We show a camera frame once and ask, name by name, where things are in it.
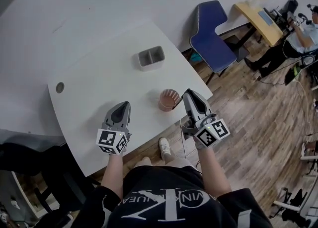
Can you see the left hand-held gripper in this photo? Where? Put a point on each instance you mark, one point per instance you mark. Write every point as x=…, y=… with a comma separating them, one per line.
x=109, y=138

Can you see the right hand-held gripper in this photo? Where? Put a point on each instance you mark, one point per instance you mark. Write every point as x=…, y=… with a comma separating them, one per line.
x=211, y=133

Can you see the pink pen cup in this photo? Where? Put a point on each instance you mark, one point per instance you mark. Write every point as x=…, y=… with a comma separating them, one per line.
x=167, y=99

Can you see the person's right forearm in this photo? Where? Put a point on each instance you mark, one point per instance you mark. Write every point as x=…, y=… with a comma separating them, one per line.
x=213, y=170

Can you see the person's left forearm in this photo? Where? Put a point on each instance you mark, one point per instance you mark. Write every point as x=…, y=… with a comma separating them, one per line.
x=113, y=172

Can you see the person's white right shoe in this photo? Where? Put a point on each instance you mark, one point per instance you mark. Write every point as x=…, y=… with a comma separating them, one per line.
x=164, y=147

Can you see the white desk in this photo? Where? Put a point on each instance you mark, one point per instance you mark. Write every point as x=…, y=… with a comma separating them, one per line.
x=99, y=73

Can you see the teal bag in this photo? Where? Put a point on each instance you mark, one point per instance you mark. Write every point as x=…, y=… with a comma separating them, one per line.
x=196, y=58

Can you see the person's beige shorts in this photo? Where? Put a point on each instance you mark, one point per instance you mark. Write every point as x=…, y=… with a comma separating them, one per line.
x=179, y=163

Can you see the white divided organizer box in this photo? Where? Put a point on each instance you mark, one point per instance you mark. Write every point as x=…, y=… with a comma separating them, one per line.
x=151, y=59

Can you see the blue chair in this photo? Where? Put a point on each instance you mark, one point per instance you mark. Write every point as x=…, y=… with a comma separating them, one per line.
x=211, y=40

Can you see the person's black printed shirt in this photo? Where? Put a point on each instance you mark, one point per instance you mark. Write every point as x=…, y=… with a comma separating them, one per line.
x=174, y=197

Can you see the black office chair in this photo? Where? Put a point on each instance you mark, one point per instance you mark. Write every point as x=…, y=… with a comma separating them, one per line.
x=37, y=157

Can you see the black and green bag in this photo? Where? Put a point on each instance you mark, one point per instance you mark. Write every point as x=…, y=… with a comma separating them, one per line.
x=294, y=73

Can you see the yellow wooden desk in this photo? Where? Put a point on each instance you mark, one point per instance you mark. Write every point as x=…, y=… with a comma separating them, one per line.
x=253, y=13

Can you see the white folding chair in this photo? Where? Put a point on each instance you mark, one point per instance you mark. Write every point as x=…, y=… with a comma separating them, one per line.
x=293, y=202

